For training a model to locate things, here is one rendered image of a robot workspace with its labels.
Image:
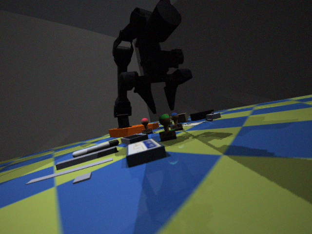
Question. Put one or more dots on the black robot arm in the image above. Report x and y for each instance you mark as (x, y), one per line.
(149, 29)

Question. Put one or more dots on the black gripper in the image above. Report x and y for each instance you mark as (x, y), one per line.
(128, 80)

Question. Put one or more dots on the rubber stamp with blue-topped handle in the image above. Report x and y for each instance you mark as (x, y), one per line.
(176, 126)

